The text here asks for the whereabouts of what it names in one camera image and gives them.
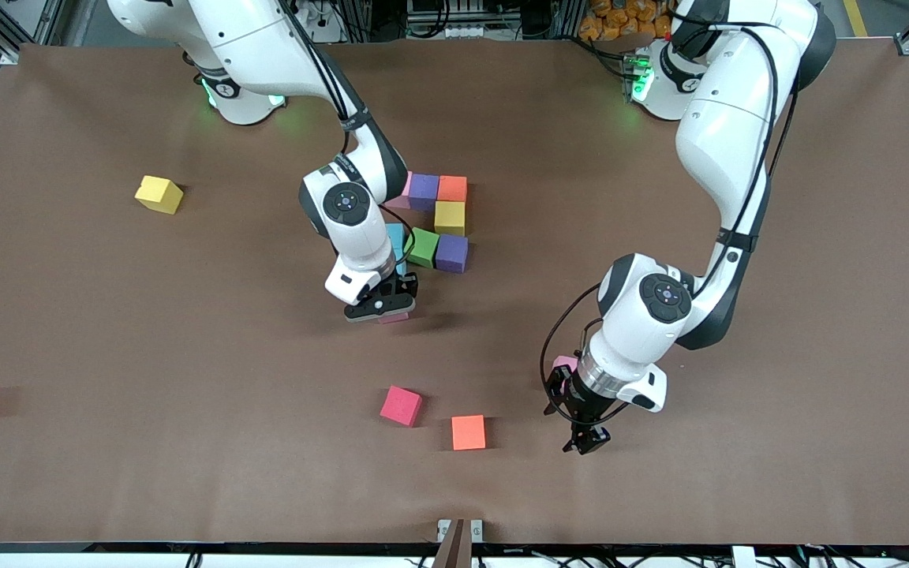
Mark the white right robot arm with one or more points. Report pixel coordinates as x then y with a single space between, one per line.
265 47

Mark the white socket box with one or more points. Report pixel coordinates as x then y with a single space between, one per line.
454 31

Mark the green foam cube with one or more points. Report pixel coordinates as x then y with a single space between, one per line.
424 247

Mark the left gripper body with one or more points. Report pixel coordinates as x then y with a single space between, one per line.
585 405

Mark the red foam cube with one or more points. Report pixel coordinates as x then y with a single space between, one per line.
401 405

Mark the blue foam cube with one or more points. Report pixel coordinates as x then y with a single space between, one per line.
402 263
395 235

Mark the pink foam cube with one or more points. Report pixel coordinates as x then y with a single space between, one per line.
565 363
393 319
401 199

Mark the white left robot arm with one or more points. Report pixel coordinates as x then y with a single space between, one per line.
731 134

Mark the orange foam cube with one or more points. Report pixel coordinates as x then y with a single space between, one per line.
469 432
452 188

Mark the metal clamp bracket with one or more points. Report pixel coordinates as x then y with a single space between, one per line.
458 544

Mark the yellow foam cube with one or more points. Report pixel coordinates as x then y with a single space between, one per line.
450 218
158 195

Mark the bag of orange items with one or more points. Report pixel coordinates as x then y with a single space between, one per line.
620 20

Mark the purple foam cube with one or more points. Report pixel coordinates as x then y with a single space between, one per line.
452 253
424 192

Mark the white power strip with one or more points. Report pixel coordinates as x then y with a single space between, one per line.
320 16

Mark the brown paper table cover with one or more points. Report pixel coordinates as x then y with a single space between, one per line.
186 315

